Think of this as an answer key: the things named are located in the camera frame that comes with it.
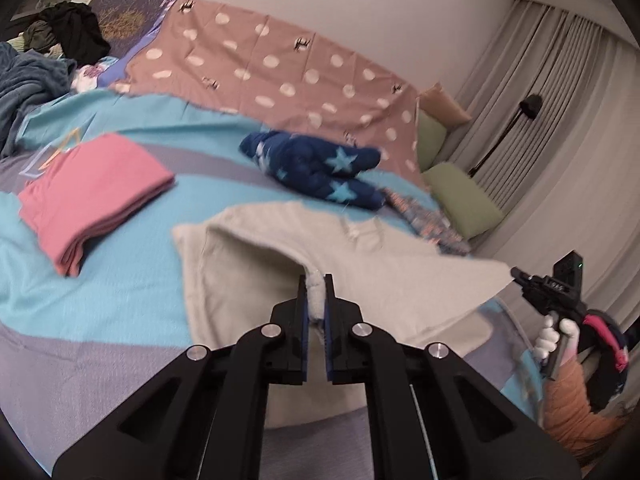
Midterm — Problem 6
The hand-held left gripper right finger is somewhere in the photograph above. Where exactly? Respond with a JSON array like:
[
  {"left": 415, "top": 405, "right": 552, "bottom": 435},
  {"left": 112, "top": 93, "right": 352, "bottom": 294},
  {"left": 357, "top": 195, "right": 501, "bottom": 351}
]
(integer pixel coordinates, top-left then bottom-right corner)
[{"left": 322, "top": 274, "right": 583, "bottom": 480}]

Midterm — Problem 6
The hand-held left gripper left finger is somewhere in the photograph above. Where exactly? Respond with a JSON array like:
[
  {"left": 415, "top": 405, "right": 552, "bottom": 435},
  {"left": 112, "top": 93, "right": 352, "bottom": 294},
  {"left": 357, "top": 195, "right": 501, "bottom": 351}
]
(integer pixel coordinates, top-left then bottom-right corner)
[{"left": 50, "top": 274, "right": 308, "bottom": 480}]

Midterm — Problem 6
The beige long-sleeve shirt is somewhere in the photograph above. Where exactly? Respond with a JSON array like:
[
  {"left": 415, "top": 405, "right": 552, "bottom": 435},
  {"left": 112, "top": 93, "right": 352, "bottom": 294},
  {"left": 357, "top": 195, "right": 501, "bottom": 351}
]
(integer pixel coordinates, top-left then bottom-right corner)
[{"left": 172, "top": 200, "right": 513, "bottom": 428}]

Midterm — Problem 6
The person's right forearm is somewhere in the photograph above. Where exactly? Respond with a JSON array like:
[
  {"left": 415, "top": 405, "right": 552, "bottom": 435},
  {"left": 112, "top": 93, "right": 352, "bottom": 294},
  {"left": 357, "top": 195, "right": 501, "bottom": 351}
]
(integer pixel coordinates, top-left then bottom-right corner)
[{"left": 542, "top": 357, "right": 631, "bottom": 461}]

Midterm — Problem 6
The person's right hand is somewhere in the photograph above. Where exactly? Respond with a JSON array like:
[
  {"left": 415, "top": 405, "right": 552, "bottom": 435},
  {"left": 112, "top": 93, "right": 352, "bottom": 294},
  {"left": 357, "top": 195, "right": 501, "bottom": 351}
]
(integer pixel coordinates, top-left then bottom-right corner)
[{"left": 532, "top": 312, "right": 581, "bottom": 361}]

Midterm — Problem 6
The dark multicoloured cloth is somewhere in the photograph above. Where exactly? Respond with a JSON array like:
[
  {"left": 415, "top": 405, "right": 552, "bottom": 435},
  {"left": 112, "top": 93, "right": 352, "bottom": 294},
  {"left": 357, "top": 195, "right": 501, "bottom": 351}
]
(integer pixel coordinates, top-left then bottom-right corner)
[{"left": 580, "top": 310, "right": 631, "bottom": 411}]

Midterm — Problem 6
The large green pillow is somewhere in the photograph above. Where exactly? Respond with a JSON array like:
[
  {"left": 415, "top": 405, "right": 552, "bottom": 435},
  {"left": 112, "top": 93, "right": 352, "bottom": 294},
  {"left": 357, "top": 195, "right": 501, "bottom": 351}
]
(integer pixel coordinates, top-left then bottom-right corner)
[{"left": 422, "top": 162, "right": 505, "bottom": 238}]

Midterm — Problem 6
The grey floral garment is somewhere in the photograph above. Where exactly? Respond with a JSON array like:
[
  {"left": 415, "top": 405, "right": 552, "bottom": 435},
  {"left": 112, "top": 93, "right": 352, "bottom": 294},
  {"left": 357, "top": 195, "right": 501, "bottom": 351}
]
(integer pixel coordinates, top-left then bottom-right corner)
[{"left": 382, "top": 187, "right": 473, "bottom": 258}]

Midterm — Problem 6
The grey curtain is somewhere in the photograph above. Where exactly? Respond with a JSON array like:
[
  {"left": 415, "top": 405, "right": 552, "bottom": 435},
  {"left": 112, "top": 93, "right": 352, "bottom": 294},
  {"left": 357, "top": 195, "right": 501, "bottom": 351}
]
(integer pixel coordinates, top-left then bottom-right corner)
[{"left": 452, "top": 0, "right": 640, "bottom": 321}]

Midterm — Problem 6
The navy star print blanket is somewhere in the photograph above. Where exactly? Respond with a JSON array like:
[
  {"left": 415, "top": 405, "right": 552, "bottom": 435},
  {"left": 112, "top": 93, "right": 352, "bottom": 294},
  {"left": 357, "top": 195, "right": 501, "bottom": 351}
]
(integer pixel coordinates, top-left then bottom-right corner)
[{"left": 239, "top": 130, "right": 386, "bottom": 211}]

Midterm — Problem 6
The small green pillow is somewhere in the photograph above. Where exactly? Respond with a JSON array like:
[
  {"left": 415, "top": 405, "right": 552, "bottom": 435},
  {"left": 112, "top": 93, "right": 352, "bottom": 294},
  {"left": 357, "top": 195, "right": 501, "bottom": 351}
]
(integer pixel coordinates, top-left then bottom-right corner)
[{"left": 417, "top": 110, "right": 448, "bottom": 171}]

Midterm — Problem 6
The black floor lamp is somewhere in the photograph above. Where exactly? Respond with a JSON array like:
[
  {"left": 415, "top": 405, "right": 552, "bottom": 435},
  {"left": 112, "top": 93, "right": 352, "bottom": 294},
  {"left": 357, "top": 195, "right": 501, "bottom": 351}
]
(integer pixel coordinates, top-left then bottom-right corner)
[{"left": 467, "top": 94, "right": 543, "bottom": 178}]

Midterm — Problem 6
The blue patterned bedspread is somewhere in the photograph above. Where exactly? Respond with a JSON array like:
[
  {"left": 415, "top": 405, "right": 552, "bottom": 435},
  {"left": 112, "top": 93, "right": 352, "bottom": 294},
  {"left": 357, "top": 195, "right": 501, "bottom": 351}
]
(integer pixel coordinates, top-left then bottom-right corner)
[{"left": 0, "top": 55, "right": 551, "bottom": 480}]

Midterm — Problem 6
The tan pillow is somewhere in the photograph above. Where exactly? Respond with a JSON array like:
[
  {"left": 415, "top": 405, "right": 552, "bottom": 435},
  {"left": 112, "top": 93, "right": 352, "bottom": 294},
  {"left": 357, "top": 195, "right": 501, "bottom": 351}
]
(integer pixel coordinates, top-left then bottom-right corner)
[{"left": 419, "top": 81, "right": 472, "bottom": 128}]

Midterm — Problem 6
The folded pink cloth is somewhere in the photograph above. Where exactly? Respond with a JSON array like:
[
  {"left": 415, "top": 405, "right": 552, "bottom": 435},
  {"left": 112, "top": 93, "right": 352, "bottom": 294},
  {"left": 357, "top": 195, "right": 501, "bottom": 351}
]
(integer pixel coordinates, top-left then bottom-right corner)
[{"left": 19, "top": 132, "right": 176, "bottom": 277}]

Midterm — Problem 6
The brown polka-dot sheet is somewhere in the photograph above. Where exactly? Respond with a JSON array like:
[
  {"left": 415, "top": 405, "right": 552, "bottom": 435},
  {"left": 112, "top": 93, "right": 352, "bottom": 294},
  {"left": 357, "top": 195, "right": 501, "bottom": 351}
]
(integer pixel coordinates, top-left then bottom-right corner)
[{"left": 111, "top": 0, "right": 433, "bottom": 191}]

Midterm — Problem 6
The white floral cloth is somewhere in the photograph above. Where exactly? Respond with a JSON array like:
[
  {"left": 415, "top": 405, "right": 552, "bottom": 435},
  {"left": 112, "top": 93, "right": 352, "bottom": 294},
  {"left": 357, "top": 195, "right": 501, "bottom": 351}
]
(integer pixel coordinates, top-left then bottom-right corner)
[{"left": 70, "top": 57, "right": 121, "bottom": 92}]

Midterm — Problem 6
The dark blue tree print pillow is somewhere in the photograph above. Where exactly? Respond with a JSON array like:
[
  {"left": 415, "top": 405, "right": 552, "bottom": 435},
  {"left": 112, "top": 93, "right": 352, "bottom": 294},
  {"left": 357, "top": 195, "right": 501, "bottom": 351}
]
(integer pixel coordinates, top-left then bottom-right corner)
[{"left": 90, "top": 0, "right": 181, "bottom": 86}]

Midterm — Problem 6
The blue-grey fleece blanket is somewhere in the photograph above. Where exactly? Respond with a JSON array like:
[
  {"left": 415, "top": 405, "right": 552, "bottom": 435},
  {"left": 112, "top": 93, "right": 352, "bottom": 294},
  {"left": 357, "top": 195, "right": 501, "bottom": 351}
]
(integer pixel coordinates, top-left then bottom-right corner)
[{"left": 0, "top": 41, "right": 78, "bottom": 158}]

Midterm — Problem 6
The black clothing pile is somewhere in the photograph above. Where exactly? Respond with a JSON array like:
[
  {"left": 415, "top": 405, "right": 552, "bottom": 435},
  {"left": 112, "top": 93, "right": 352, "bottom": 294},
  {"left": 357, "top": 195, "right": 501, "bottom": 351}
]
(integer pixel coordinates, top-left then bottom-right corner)
[{"left": 37, "top": 1, "right": 112, "bottom": 68}]

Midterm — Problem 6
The olive green garment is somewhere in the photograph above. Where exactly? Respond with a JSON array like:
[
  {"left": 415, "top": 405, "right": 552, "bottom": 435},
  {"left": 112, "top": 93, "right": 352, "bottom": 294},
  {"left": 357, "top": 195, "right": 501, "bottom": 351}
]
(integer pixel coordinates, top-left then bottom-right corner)
[{"left": 20, "top": 20, "right": 63, "bottom": 56}]

